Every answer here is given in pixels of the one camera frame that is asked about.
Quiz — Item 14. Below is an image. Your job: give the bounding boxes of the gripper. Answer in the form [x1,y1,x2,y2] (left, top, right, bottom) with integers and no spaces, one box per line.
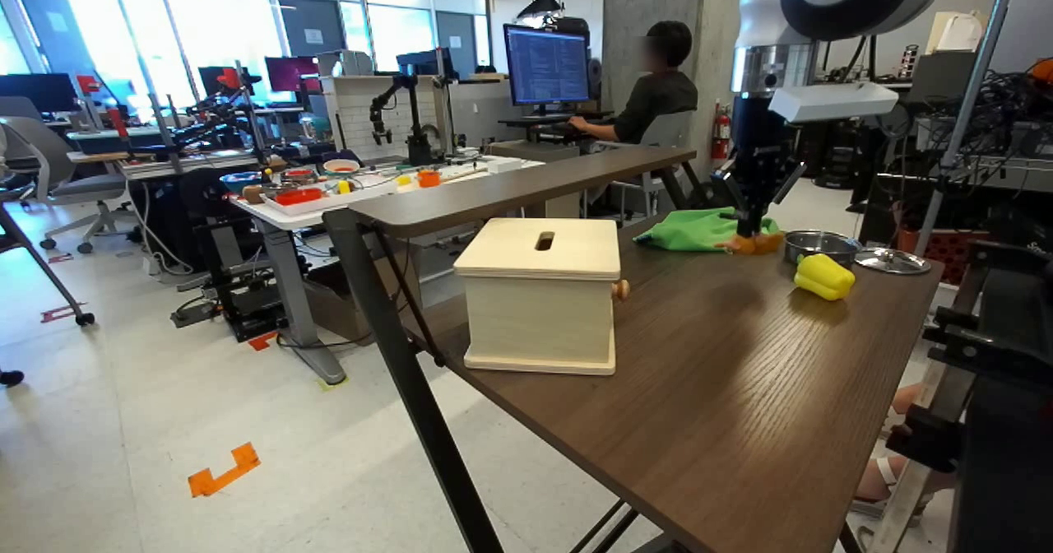
[712,95,809,238]

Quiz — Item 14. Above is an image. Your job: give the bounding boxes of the orange plush toy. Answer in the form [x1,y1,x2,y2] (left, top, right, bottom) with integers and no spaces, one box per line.
[714,231,785,256]

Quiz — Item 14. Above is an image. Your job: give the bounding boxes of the silver pot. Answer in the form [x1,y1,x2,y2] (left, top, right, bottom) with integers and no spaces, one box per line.
[782,230,862,268]

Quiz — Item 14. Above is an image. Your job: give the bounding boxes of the yellow toy bell pepper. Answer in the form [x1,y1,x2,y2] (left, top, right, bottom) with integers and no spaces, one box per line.
[793,253,857,302]

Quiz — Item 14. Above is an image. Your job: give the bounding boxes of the silver pot lid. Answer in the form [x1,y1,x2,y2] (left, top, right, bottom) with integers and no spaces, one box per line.
[853,247,933,276]

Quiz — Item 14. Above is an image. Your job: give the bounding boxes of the red fire extinguisher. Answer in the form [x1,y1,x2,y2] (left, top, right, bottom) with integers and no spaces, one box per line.
[712,100,734,162]

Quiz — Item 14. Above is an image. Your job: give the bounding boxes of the green cloth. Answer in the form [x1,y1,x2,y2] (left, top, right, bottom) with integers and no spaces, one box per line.
[633,207,782,253]

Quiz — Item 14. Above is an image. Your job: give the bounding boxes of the person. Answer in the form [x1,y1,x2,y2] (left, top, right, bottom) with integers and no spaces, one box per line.
[568,20,700,146]
[854,383,959,523]

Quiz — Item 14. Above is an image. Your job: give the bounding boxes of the red crate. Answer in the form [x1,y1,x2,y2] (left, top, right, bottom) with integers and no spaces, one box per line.
[896,227,990,286]

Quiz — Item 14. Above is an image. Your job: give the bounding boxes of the light wooden box with slot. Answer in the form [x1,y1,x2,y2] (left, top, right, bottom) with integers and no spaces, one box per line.
[453,216,632,376]

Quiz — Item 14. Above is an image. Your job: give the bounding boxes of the computer monitor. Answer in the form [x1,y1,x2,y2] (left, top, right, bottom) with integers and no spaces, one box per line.
[503,23,592,118]

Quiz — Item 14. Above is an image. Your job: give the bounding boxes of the white plastic jug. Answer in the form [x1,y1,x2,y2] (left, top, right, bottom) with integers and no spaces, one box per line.
[925,10,986,54]

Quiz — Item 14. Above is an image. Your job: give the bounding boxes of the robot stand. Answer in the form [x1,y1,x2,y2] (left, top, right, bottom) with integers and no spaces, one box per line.
[884,239,1053,553]

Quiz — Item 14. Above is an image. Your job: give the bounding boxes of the white height-adjustable table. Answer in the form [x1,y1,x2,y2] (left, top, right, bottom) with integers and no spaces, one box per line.
[229,156,545,387]

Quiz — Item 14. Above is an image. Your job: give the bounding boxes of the row of monitors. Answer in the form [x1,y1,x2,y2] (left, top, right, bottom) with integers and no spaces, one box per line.
[197,54,323,99]

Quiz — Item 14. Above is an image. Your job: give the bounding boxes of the grey office chair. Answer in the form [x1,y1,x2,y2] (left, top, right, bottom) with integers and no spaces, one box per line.
[0,115,139,255]

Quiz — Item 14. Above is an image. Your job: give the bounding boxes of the black monitor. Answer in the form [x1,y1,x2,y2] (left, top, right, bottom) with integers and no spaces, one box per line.
[0,72,81,115]

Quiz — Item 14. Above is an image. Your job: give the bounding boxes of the tangle of black cables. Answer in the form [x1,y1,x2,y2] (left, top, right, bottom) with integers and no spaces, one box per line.
[975,63,1053,163]

